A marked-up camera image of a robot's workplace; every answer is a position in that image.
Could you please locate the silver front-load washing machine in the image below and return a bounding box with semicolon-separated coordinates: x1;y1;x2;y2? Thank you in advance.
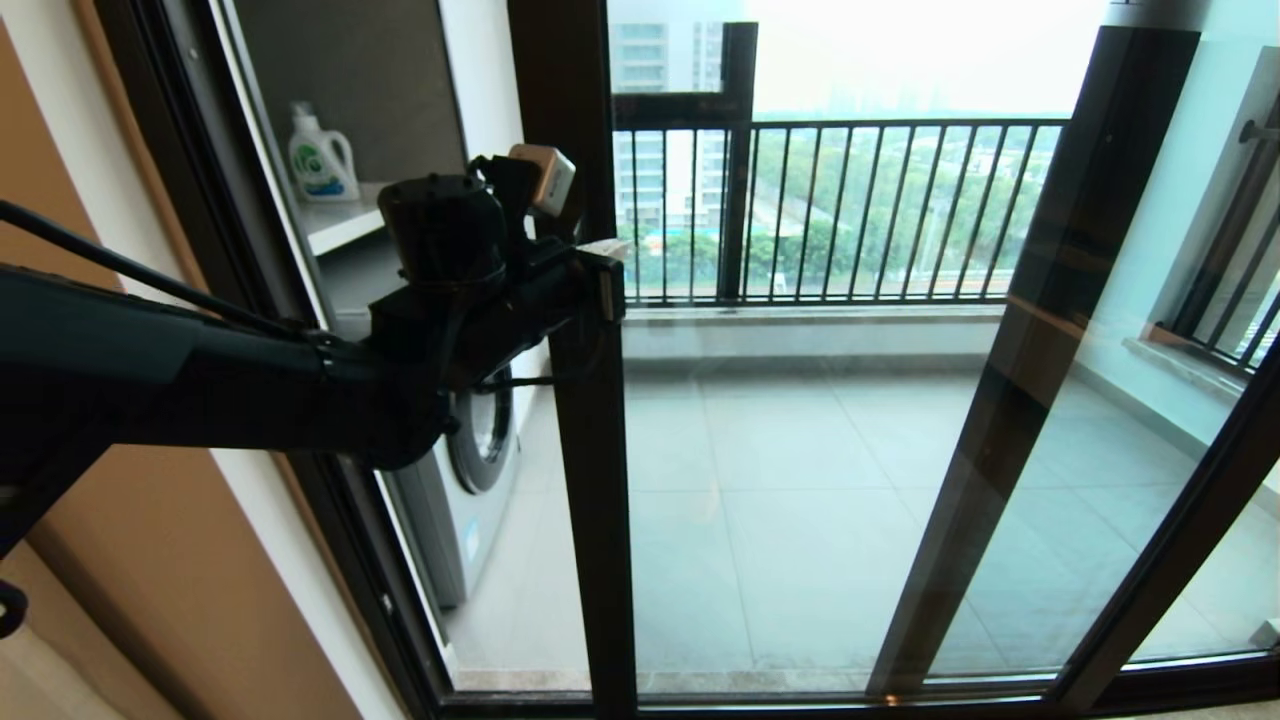
330;232;523;611

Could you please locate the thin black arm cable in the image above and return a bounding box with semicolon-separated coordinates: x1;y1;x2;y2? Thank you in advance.
0;198;336;349

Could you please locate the dark window frame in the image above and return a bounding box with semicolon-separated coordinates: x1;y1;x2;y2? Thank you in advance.
610;22;761;306

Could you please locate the dark brown cabinet panel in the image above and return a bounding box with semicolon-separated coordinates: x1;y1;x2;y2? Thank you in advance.
235;0;471;186

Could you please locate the small stone window sill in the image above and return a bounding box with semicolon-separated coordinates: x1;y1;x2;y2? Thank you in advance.
1122;338;1280;403

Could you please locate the brown framed glass door panel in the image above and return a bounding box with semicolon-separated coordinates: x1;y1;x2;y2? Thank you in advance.
868;28;1280;693

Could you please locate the dark framed sliding glass door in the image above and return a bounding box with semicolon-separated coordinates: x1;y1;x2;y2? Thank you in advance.
505;0;1280;720

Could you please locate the long grey stone window sill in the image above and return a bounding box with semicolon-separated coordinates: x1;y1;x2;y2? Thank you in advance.
620;305;1006;329

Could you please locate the black metal balcony railing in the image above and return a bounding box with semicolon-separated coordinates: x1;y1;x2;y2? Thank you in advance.
615;120;1069;306

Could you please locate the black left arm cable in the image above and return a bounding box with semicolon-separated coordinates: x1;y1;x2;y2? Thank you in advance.
465;322;613;393

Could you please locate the white laundry detergent bottle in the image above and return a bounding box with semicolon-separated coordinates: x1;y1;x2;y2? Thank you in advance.
288;100;361;204

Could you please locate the white shelf board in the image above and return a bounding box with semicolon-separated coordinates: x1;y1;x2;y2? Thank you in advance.
300;183;396;257

